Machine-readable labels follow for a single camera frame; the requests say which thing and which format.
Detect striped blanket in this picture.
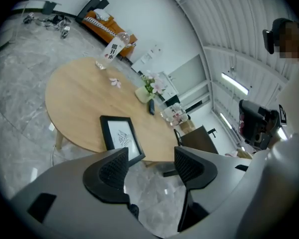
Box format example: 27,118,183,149
85,15,118,39

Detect black box appliance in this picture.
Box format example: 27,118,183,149
75,0,110,24

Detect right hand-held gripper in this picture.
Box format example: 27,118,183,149
238,99,289,151

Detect person's own torso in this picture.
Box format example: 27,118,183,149
274,56,299,144

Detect ceiling tube light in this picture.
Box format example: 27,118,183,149
218,112,234,131
220,72,250,96

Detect wooden coffee table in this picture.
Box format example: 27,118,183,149
44,56,191,169

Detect white pillow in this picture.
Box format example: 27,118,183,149
93,8,111,21

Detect black gear on floor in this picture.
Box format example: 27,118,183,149
22,12,72,39

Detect black head-worn camera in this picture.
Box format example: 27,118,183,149
262,28,275,55

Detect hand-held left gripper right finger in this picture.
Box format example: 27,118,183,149
174,145,252,234

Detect person's head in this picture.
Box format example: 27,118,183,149
262,18,299,65

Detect orange sofa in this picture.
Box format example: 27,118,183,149
81,9,138,58

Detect white water dispenser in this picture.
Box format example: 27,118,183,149
131,43,164,72

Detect white label water bottle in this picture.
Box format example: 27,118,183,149
95,30,132,71

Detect dark wooden cabinet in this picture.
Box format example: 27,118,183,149
178,124,219,155

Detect loose pink flower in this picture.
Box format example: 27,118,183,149
109,77,122,89

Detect pink flowers in white pot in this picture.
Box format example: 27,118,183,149
135,69,168,103

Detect clear water bottle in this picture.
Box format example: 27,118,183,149
168,103,186,124
174,112,189,128
160,108,174,123

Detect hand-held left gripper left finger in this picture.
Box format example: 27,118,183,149
9,147,165,239

